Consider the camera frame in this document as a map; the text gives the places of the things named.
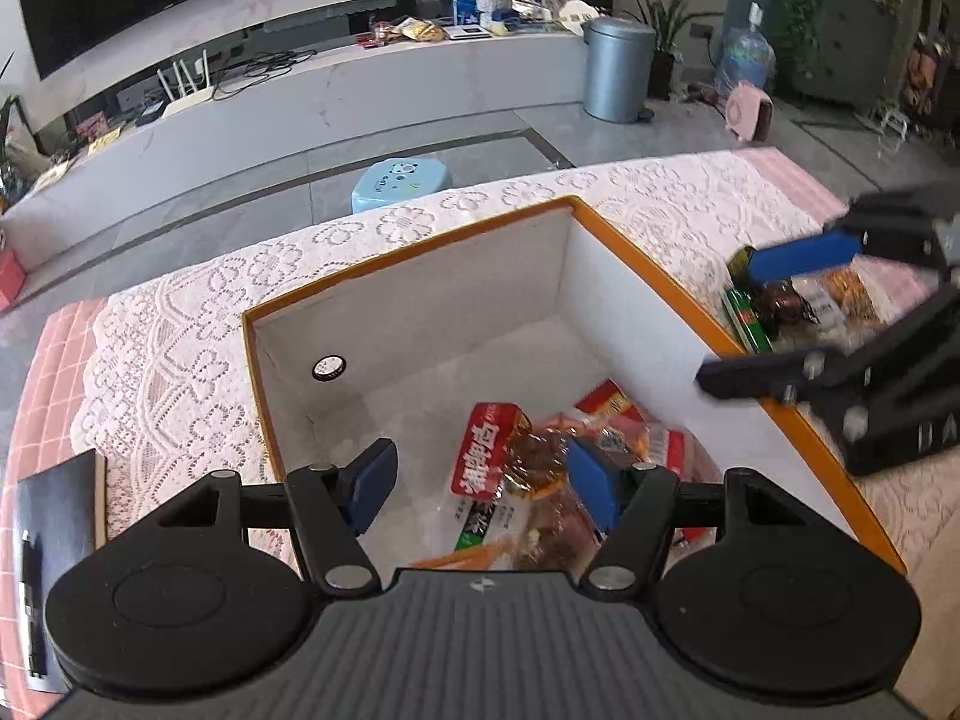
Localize blue water bottle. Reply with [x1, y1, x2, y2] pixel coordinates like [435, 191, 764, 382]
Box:
[715, 3, 778, 103]

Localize orange cardboard box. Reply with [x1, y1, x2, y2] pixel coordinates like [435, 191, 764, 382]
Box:
[241, 196, 908, 578]

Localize yellow nut packet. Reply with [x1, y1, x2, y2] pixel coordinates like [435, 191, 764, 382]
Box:
[814, 264, 890, 329]

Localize green sausage stick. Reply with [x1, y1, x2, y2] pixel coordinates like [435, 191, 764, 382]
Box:
[722, 285, 775, 355]

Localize snack bags on console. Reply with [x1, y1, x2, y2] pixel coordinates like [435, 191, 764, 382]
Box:
[386, 16, 445, 44]

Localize grey cabinet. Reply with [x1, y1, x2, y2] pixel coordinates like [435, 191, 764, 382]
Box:
[778, 0, 902, 107]

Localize black cables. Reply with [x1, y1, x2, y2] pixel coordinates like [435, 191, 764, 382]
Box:
[212, 49, 319, 101]

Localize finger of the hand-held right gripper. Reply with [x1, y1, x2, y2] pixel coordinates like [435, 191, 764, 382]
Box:
[696, 343, 905, 407]
[745, 190, 960, 287]

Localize red snack packet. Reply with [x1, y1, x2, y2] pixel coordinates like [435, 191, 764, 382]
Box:
[574, 378, 722, 545]

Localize pink space heater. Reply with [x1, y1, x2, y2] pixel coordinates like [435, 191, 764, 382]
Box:
[723, 82, 774, 144]

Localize hanging vine plant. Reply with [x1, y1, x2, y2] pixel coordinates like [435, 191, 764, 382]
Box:
[759, 0, 835, 77]

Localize light blue stool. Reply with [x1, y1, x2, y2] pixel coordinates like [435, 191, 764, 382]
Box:
[350, 155, 455, 215]

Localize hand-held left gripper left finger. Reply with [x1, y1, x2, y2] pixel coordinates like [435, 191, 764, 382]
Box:
[154, 437, 399, 598]

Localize white tv console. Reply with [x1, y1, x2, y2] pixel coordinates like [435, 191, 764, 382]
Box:
[0, 11, 595, 257]

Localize white green snack packet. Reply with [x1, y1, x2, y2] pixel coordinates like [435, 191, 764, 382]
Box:
[409, 498, 526, 572]

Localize white router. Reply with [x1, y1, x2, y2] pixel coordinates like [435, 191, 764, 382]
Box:
[156, 50, 219, 119]

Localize grey blue trash can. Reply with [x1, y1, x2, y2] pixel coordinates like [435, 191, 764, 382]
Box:
[580, 16, 658, 124]

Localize black pen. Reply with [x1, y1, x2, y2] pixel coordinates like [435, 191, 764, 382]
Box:
[20, 530, 48, 677]

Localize pink box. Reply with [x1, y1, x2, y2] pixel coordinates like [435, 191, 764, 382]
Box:
[0, 246, 28, 310]

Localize black notebook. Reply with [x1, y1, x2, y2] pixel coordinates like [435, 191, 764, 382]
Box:
[15, 449, 107, 695]

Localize red dried meat packet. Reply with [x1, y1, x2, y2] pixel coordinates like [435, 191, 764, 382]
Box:
[448, 400, 605, 552]

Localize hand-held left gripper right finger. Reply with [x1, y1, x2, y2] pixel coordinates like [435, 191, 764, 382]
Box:
[565, 438, 812, 601]

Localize white lace tablecloth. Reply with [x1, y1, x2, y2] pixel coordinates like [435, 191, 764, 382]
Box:
[71, 152, 960, 565]

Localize dark brown snack packet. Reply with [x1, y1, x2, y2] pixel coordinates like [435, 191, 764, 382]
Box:
[753, 279, 820, 325]

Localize potted long leaf plant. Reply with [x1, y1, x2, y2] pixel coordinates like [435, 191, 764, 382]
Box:
[599, 0, 733, 101]

